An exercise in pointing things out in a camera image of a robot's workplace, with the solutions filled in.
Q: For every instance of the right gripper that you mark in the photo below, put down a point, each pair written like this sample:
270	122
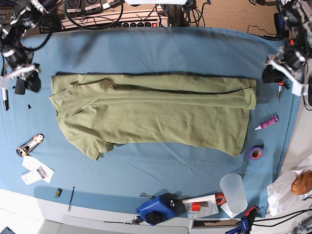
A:
28	73

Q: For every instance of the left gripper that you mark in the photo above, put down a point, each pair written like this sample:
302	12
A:
288	62

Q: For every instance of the olive green t-shirt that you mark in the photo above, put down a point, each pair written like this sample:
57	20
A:
97	112

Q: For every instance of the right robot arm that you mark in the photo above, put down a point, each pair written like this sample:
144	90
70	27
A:
17	59

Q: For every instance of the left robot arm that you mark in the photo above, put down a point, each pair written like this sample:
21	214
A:
297	15

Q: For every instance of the orange screwdriver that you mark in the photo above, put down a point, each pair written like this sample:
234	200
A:
280	86

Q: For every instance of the black remote control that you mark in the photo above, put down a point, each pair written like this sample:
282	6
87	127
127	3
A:
19	87

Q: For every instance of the white black marker pen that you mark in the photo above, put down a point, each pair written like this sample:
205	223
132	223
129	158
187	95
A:
5	99

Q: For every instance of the pink glue tube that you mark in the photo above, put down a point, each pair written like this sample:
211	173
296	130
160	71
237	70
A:
267	123

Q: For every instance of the orange utility knife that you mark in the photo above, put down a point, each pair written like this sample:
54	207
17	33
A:
29	146

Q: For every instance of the blue table cloth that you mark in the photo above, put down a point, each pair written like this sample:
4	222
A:
114	181

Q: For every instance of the purple tape roll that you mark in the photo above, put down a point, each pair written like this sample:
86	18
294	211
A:
255	152

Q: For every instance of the white paper cards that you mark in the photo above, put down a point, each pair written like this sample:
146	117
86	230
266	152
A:
36	171

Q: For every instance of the small green battery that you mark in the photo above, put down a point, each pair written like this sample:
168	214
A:
58	192

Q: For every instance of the translucent plastic cup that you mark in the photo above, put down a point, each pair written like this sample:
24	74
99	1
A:
234	192

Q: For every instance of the white plastic bag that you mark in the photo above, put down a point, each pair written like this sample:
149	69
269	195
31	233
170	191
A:
290	188

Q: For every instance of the black tweezers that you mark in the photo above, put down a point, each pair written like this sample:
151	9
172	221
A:
71	199

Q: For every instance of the orange tape roll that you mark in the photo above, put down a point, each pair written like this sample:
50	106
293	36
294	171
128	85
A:
220	199

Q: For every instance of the blue clamp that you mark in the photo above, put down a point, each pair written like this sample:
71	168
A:
245	224

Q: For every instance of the blue plastic box device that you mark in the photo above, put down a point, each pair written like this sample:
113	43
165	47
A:
158	209

